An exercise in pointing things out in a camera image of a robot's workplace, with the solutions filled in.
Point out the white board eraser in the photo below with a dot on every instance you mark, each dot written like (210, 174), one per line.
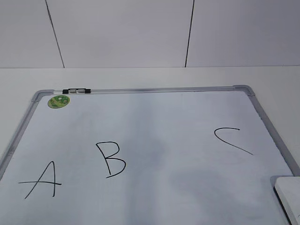
(288, 191)

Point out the white framed whiteboard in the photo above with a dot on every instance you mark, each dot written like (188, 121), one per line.
(194, 156)

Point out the black silver board clip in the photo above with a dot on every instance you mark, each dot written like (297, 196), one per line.
(76, 91)

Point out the round green magnet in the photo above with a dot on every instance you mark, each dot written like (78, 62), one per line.
(58, 101)

